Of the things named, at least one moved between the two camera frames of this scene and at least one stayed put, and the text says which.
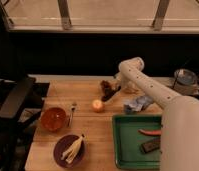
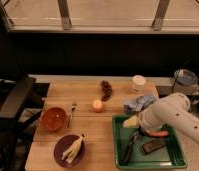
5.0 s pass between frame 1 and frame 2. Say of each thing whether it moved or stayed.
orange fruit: stayed
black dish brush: moved
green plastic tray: stayed
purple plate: stayed
